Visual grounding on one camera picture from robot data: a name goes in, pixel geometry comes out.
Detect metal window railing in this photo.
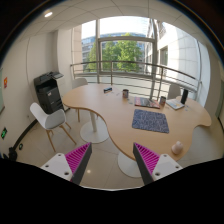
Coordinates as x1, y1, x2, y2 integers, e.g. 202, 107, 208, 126
70, 60, 201, 99

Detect small black box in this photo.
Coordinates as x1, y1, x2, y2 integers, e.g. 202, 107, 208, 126
103, 87, 112, 93

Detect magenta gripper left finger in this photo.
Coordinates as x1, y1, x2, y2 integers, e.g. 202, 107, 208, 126
42, 142, 92, 185

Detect green exit sign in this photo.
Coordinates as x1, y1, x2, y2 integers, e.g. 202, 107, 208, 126
1, 127, 8, 140

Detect metal can cup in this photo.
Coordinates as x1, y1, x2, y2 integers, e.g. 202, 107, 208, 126
159, 96, 166, 106

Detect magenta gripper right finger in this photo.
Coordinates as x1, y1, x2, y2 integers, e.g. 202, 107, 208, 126
133, 143, 182, 185

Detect white chair wooden legs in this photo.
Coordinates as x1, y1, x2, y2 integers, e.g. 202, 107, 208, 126
30, 103, 75, 148

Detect dark patterned mouse pad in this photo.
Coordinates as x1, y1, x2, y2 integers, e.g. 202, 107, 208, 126
132, 109, 169, 133

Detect white computer mouse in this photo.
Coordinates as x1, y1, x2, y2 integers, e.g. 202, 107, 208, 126
171, 141, 183, 155

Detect white chair at right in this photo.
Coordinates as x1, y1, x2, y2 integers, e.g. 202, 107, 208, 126
168, 84, 181, 99

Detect white notebook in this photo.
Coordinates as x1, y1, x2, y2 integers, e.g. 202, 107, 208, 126
166, 99, 184, 110

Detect black upright speaker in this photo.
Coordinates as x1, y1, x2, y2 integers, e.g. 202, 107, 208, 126
181, 89, 188, 104

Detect colourful book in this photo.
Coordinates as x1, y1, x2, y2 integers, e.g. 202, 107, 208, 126
134, 97, 160, 109

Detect round ceiling light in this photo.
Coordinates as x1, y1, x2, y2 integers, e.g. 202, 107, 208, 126
44, 12, 53, 18

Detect wooden curved table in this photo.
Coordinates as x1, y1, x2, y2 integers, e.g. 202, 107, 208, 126
63, 84, 211, 178

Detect red wall sign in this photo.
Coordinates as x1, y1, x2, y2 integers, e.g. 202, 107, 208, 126
4, 77, 8, 88

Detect dark mug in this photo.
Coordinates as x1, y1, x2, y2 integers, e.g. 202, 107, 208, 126
122, 89, 129, 99

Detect white chair behind table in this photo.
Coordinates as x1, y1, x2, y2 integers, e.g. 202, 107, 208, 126
72, 78, 88, 89

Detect black office printer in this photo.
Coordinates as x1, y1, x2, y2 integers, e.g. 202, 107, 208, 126
34, 72, 63, 114

